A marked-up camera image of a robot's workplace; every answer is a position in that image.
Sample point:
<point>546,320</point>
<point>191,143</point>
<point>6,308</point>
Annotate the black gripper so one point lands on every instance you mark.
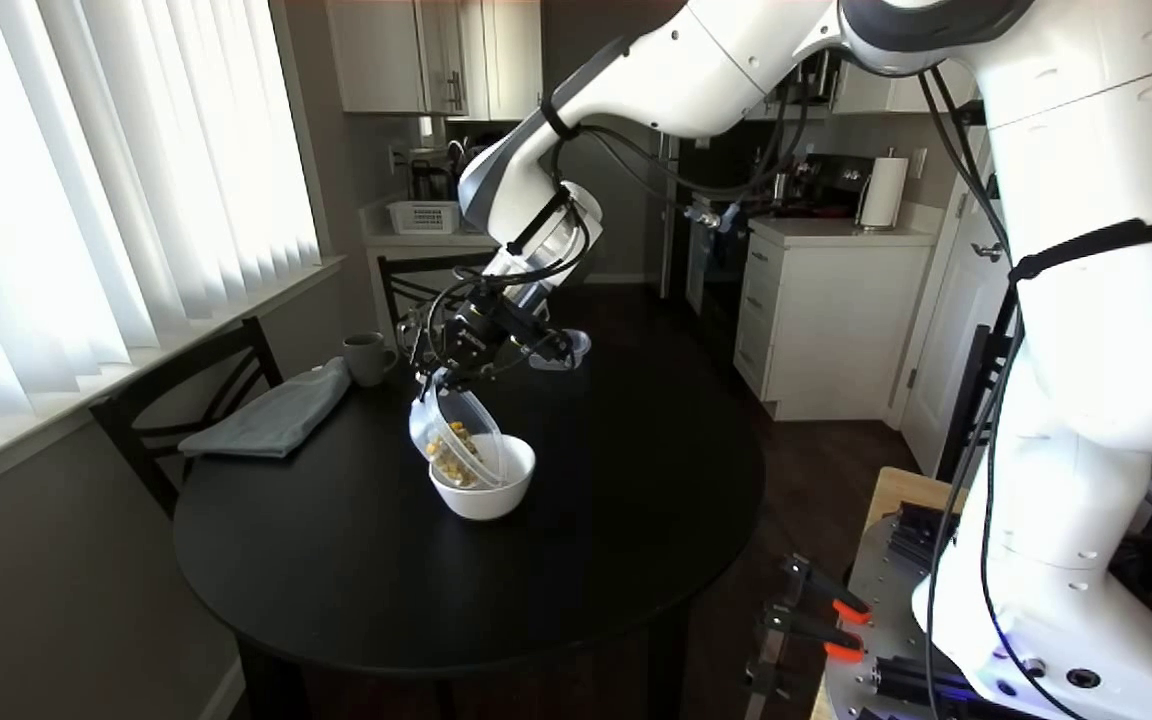
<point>502,326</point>

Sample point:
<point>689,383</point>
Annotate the yellow food pieces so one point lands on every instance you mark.
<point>454,446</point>

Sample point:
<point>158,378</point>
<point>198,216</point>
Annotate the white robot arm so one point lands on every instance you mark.
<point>1111,333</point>

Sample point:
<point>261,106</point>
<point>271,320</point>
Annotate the white ceramic bowl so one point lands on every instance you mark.
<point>488,497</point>

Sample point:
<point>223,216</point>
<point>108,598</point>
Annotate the grey mug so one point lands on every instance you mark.
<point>366,360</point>

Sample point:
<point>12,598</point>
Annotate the black cross-back chair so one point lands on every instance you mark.
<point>397,287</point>

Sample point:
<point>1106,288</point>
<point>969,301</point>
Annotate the white plastic tub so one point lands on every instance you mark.
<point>420,216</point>

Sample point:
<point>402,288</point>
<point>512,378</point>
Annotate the grey folded cloth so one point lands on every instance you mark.
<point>271,417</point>

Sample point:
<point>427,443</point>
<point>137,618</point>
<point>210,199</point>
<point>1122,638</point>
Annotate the black wooden chair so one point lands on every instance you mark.
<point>148,392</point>

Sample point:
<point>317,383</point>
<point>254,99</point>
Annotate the white upper kitchen cabinets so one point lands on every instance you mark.
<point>428,52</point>

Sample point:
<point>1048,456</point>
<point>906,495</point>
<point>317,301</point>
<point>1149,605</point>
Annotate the white kitchen base cabinet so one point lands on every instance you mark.
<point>828,320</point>

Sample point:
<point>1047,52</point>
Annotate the white vertical window blinds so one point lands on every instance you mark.
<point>108,172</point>

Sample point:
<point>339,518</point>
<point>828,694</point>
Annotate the black coffee machine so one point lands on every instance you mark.
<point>834,180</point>

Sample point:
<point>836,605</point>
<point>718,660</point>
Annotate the wooden robot mounting cart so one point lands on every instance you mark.
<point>885,506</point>

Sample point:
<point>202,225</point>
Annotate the white paper towel roll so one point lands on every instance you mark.
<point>885,192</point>

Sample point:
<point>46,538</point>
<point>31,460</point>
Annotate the white door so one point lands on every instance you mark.
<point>960,320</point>

